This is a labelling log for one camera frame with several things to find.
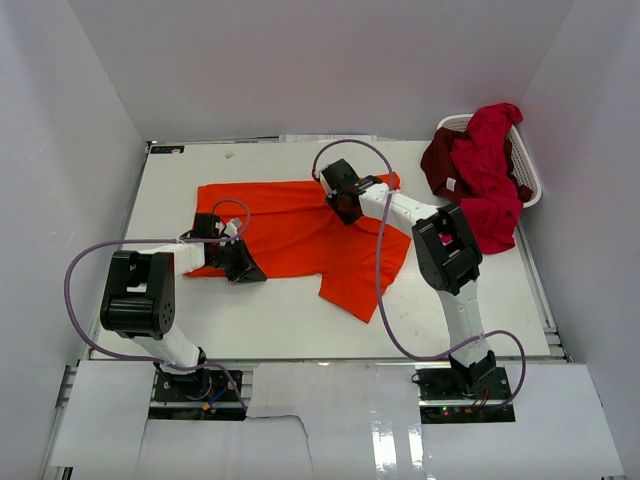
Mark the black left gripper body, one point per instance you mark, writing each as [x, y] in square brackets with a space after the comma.
[224, 250]

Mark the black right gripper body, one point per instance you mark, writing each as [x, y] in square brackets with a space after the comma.
[348, 218]

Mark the orange t shirt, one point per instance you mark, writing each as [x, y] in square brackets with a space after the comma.
[290, 231]

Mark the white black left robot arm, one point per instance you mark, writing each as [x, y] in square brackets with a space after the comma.
[139, 298]

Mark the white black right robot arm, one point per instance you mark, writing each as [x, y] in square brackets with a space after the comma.
[448, 258]

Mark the maroon t shirt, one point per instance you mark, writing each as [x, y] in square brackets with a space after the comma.
[444, 177]

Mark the pink magenta t shirt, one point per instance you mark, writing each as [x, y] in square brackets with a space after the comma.
[493, 207]

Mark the white perforated laundry basket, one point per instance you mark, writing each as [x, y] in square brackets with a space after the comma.
[524, 170]

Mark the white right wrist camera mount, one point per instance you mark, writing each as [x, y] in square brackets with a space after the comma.
[319, 177]

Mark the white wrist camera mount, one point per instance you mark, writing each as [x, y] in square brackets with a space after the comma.
[231, 229]
[319, 177]

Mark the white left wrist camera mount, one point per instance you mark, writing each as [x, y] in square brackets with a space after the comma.
[231, 229]

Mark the printed paper sheet at wall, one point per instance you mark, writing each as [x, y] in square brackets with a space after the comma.
[294, 138]

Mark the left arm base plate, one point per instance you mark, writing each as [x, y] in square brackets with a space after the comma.
[211, 396]

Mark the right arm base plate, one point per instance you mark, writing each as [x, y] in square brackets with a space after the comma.
[443, 401]

